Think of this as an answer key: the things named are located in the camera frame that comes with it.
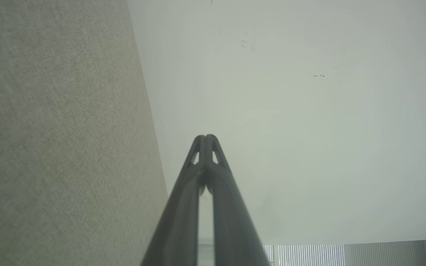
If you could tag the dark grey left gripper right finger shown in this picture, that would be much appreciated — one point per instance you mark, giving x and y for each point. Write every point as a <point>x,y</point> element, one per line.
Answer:
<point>231,225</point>

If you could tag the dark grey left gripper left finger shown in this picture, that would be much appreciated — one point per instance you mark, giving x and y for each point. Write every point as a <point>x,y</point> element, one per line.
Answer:
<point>179,221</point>

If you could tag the white ribbed panel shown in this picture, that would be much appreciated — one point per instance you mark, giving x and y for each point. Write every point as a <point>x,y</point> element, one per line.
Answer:
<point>309,255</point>

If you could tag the grey fabric sofa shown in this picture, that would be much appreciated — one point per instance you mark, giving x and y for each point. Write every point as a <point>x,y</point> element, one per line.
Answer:
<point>57,129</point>

